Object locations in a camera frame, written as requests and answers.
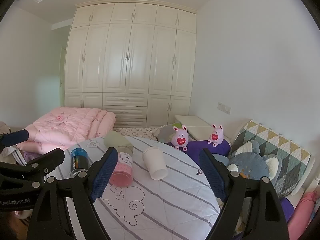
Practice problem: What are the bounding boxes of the white paper cup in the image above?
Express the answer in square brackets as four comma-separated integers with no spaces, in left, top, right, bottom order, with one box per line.
[142,147,168,180]

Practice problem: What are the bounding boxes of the right pink bunny plush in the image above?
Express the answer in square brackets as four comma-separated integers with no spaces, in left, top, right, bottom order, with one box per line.
[207,124,224,147]

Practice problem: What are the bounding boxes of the heart pattern bed sheet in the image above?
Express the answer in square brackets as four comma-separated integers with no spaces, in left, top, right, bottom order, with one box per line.
[114,127,160,140]

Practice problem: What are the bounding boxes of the pink bolster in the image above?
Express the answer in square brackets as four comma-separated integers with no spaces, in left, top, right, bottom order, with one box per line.
[288,185,319,239]

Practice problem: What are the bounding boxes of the triangle pattern quilted pillow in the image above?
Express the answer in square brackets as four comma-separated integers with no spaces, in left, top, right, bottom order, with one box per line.
[229,120,313,198]

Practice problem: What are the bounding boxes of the black blue CoolTowel can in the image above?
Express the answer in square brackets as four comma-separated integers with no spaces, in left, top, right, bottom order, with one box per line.
[71,148,89,178]

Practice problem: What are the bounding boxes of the grey-blue bear plush pillow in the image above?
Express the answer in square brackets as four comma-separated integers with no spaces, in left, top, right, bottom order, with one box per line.
[213,140,282,185]

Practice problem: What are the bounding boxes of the folded pink quilt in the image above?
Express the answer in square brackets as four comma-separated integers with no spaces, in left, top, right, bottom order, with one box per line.
[17,107,116,154]

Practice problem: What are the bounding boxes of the sage green cup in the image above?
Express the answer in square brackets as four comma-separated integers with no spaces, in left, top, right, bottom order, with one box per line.
[104,131,133,151]

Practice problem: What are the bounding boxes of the wall switch panel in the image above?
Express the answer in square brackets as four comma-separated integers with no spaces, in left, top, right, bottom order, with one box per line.
[217,102,231,114]

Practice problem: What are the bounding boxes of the white bedside cabinet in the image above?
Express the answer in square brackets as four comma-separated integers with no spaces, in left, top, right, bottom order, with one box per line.
[175,115,214,141]

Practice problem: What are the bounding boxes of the clear jar with pink contents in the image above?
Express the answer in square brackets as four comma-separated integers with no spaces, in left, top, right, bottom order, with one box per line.
[110,152,133,187]

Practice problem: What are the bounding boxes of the cream built-in wardrobe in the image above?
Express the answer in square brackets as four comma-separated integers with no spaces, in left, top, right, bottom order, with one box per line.
[64,3,196,127]

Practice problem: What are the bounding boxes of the pink bunny plush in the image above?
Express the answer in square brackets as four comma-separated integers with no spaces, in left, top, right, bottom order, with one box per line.
[171,125,189,152]
[207,124,224,147]

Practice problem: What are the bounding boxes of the purple pillow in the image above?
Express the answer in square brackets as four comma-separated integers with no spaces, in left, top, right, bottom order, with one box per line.
[164,138,232,158]

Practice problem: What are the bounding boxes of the left pink bunny plush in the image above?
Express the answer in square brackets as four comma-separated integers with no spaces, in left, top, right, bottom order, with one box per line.
[171,125,189,152]

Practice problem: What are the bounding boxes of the grey flower cushion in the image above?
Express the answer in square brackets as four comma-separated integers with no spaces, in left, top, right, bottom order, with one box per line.
[155,122,182,143]

